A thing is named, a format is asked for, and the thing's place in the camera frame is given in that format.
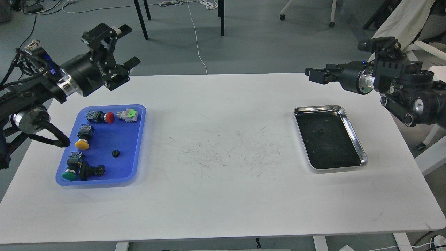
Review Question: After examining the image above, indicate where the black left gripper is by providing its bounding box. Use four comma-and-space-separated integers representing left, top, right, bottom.
57, 23, 141, 97

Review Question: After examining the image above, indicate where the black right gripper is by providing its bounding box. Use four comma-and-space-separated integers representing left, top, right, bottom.
305, 61, 375, 95

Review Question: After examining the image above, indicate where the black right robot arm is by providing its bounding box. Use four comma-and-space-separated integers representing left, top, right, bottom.
305, 37, 446, 128

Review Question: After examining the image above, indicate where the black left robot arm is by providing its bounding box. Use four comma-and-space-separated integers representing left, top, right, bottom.
0, 23, 140, 169

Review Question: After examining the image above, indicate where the silver metal tray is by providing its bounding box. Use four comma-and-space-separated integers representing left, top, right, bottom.
294, 105, 368, 172

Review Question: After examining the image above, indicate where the blue plastic tray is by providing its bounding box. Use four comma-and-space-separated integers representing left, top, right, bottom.
55, 104, 146, 187

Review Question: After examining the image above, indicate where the black table leg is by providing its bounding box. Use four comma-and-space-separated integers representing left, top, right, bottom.
133, 0, 149, 41

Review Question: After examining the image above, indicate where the beige cloth on chair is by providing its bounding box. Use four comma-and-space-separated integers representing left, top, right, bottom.
372, 0, 435, 50

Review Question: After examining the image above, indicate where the grey green switch module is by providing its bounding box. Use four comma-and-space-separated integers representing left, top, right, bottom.
116, 108, 139, 123

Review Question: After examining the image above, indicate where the red push button switch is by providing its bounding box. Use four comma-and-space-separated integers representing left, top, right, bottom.
85, 110, 115, 124

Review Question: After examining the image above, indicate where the white floor cable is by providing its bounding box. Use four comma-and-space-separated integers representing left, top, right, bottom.
187, 0, 208, 75

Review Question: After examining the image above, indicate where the yellow push button switch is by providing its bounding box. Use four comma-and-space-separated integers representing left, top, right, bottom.
75, 124, 94, 150

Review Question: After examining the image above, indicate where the black floor cable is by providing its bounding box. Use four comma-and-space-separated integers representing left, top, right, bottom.
16, 12, 37, 49

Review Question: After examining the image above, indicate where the black switch block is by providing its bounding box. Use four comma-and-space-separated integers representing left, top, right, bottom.
78, 161, 105, 181

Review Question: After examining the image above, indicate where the green push button switch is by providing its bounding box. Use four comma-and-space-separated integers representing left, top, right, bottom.
62, 152, 84, 181

